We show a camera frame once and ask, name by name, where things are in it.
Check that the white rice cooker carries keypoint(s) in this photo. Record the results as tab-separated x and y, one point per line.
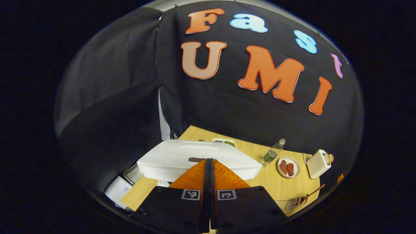
169	159

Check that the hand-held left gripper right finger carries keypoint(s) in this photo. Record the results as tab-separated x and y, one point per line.
247	208

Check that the brown wooden spoon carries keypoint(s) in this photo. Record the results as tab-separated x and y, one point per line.
313	193

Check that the toast bread slice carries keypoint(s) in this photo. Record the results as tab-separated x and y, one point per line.
329	158

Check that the white box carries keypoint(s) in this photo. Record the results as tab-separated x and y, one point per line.
117	191

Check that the white round plate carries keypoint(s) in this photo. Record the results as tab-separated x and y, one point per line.
296	167

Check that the clear plastic water bottle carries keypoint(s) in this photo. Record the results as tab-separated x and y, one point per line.
271	155

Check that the red meat slice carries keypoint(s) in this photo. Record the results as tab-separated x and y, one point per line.
283	166
290	169

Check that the grey grid panel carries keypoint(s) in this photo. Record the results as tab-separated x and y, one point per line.
133	174

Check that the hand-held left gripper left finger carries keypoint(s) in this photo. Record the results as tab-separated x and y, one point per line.
175	211

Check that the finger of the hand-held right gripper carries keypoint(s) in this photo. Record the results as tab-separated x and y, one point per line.
341	178

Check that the white toaster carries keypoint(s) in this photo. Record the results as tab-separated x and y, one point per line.
317	165

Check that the white divided bean dish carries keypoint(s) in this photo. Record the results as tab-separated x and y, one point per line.
224	142

